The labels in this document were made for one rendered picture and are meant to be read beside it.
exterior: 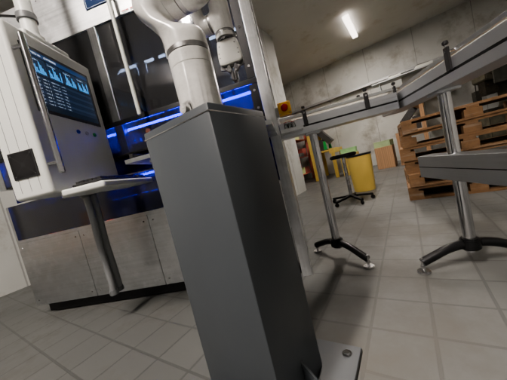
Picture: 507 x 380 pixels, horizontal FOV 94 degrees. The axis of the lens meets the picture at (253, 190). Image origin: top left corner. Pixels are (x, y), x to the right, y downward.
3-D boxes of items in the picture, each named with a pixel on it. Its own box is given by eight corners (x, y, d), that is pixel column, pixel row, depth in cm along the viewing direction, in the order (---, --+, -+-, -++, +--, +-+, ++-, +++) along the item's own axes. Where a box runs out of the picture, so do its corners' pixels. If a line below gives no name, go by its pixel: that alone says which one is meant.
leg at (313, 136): (330, 246, 160) (305, 134, 154) (343, 243, 158) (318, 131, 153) (332, 251, 151) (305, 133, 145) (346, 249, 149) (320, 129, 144)
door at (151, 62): (121, 120, 152) (96, 27, 148) (187, 99, 144) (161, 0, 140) (121, 120, 152) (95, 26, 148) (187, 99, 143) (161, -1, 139)
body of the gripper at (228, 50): (239, 39, 104) (245, 65, 104) (217, 47, 106) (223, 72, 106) (235, 29, 96) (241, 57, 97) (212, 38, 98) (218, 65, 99)
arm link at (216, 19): (210, 34, 99) (229, 24, 95) (201, 1, 98) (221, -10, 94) (219, 42, 106) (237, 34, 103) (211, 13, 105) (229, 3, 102)
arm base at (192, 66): (206, 106, 55) (185, 26, 54) (158, 130, 66) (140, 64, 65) (250, 113, 71) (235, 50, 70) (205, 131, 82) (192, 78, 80)
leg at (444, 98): (454, 248, 118) (426, 96, 113) (474, 245, 117) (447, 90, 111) (468, 255, 109) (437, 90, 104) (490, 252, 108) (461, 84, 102)
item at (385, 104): (281, 139, 145) (275, 113, 144) (282, 141, 160) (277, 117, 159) (400, 107, 133) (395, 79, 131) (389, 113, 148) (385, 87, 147)
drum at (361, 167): (376, 190, 346) (369, 151, 341) (351, 194, 366) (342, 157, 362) (379, 185, 375) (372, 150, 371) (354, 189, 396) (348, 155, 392)
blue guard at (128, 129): (7, 188, 172) (-1, 163, 171) (264, 114, 137) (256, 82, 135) (6, 188, 171) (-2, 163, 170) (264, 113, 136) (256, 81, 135)
